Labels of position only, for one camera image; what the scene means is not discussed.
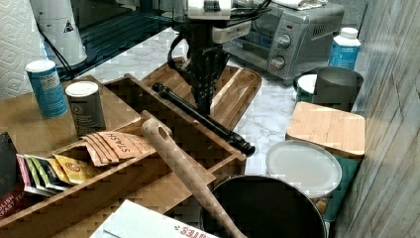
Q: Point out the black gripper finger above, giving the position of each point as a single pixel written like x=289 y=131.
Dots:
x=197 y=75
x=216 y=64

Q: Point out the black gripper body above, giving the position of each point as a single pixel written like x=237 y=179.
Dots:
x=209 y=36

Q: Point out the wooden drawer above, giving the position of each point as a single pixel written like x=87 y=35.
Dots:
x=171 y=132

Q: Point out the wooden cutting board tray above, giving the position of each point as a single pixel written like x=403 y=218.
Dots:
x=235 y=90

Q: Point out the silver toaster oven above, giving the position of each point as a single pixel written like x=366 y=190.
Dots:
x=288 y=42

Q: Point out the green white enamel mug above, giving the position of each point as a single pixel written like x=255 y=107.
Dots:
x=304 y=87

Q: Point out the black dish rack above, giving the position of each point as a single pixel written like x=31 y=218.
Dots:
x=107 y=39

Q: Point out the grey spice canister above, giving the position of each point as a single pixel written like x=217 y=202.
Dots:
x=85 y=106

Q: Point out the grey metal cup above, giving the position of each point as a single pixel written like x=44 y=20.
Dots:
x=337 y=87

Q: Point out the orange Stash tea bags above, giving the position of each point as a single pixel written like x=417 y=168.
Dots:
x=106 y=148

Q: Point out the blue white plastic bottle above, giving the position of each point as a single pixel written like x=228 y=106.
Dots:
x=345 y=49

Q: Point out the white cylindrical appliance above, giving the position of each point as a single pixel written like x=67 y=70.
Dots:
x=56 y=21

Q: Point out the jar with white lid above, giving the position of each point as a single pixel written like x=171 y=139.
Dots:
x=306 y=166

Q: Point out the teal canister with bamboo lid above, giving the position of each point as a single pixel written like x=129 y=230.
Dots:
x=340 y=133

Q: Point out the black round pot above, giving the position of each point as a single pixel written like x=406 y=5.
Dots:
x=266 y=207

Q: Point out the blue salt canister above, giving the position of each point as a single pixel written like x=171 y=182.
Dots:
x=47 y=88

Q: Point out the yellow tea bag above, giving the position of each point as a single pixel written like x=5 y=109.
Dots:
x=77 y=171

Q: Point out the white paper box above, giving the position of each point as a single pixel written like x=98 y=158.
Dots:
x=131 y=220

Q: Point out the white paper towel roll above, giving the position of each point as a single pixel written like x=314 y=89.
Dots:
x=20 y=43

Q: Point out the wooden organizer cabinet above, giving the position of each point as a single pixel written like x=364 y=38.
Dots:
x=35 y=135

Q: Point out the assorted colourful tea bags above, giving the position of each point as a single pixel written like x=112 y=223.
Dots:
x=39 y=177

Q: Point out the dark tea box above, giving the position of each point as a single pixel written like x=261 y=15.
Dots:
x=11 y=189

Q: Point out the wooden spoon handle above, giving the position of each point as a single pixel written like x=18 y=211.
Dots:
x=160 y=139

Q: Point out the black metal drawer handle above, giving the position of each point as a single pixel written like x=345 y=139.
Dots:
x=232 y=138

